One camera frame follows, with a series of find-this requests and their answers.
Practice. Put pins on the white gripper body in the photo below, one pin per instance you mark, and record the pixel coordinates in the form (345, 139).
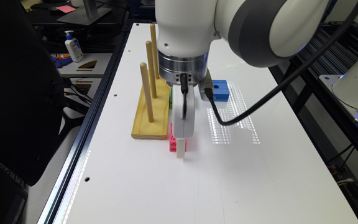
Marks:
(183, 112)

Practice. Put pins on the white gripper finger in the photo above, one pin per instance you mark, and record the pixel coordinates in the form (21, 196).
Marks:
(181, 148)

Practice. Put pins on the pink cube block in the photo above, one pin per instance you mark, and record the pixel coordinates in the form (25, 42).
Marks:
(173, 140)

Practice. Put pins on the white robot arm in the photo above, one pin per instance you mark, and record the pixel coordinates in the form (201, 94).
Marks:
(261, 32)

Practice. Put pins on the green block with hole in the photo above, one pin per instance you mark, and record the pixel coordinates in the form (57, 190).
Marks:
(171, 98)

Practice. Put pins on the blue block with hole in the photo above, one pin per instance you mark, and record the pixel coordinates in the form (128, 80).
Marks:
(221, 90)

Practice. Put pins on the wooden peg base board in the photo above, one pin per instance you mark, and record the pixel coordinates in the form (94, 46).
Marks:
(142, 128)

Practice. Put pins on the front wooden peg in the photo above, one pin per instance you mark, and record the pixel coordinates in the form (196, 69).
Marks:
(147, 93)

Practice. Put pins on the wooden peg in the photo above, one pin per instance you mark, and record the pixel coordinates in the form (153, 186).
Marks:
(154, 49)
(147, 93)
(151, 69)

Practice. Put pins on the middle wooden peg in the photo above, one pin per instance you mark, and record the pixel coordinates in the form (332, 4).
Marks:
(151, 69)

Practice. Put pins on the rear wooden peg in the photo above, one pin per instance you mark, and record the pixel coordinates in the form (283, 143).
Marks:
(154, 49)

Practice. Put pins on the grey side table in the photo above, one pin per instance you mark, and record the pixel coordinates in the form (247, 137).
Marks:
(92, 65)

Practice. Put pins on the white lotion pump bottle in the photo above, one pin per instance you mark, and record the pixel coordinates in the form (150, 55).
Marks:
(73, 47)

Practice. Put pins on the silver monitor stand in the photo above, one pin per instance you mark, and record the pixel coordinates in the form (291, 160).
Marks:
(86, 13)

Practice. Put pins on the pink sticky note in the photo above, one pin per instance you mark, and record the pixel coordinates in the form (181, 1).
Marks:
(66, 8)

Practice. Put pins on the black office chair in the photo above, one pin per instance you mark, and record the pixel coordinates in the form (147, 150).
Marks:
(31, 107)

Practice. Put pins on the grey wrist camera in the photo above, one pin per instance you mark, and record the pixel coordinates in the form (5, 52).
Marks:
(206, 87)

